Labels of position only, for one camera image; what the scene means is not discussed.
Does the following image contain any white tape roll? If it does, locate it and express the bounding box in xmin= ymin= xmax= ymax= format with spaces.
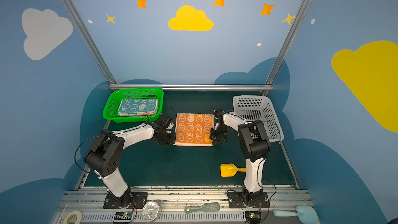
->
xmin=64 ymin=211 xmax=83 ymax=224

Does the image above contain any left small circuit board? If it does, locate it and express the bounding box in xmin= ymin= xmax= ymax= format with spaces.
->
xmin=113 ymin=212 xmax=133 ymax=224

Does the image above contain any aluminium front rail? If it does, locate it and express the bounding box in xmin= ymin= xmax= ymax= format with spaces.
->
xmin=51 ymin=185 xmax=313 ymax=224

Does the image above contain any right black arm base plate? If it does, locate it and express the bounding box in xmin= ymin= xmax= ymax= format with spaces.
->
xmin=227 ymin=190 xmax=270 ymax=208

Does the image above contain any aluminium left frame post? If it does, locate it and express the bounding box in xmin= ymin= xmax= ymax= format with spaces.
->
xmin=61 ymin=0 xmax=117 ymax=84

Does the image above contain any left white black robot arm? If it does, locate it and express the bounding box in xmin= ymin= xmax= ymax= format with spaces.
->
xmin=84 ymin=119 xmax=175 ymax=202

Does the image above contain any small circuit board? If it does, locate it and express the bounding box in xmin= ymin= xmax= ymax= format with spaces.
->
xmin=245 ymin=212 xmax=261 ymax=224
xmin=113 ymin=212 xmax=133 ymax=224

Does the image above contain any aluminium frame post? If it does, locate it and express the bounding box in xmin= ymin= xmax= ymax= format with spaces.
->
xmin=264 ymin=0 xmax=313 ymax=91
xmin=61 ymin=0 xmax=117 ymax=84

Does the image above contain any mint green spatula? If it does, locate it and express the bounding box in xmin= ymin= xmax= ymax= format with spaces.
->
xmin=273 ymin=205 xmax=319 ymax=224

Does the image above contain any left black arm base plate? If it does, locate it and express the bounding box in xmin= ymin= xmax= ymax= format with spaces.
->
xmin=103 ymin=191 xmax=148 ymax=209

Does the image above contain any teal owl pattern towel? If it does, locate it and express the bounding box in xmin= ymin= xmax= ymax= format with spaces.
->
xmin=118 ymin=99 xmax=159 ymax=113

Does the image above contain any green plastic basket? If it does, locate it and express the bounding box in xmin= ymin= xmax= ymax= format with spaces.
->
xmin=103 ymin=88 xmax=164 ymax=123

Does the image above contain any grey plastic basket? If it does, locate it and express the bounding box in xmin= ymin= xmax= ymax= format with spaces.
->
xmin=233 ymin=95 xmax=284 ymax=143

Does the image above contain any aluminium right frame post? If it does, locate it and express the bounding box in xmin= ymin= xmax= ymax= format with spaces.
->
xmin=264 ymin=0 xmax=313 ymax=91

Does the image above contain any orange pattern towel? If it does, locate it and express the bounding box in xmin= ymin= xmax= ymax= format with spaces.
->
xmin=174 ymin=113 xmax=214 ymax=147

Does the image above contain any yellow toy shovel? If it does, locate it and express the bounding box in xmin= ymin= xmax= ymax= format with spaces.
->
xmin=220 ymin=163 xmax=246 ymax=177

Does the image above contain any clear round lid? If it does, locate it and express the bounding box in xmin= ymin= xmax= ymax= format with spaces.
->
xmin=142 ymin=201 xmax=162 ymax=222

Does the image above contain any right small circuit board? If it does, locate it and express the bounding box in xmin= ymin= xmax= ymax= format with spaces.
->
xmin=245 ymin=212 xmax=261 ymax=224

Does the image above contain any grey green brush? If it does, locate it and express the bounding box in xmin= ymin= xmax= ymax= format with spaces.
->
xmin=184 ymin=202 xmax=220 ymax=214

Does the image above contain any aluminium rear frame bar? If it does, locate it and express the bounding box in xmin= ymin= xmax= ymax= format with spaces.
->
xmin=109 ymin=84 xmax=273 ymax=91

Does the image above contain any striped rabbit text towel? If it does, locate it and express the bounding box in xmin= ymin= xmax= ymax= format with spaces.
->
xmin=118 ymin=112 xmax=156 ymax=117

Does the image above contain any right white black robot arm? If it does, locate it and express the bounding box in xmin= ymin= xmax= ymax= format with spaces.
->
xmin=209 ymin=110 xmax=271 ymax=199

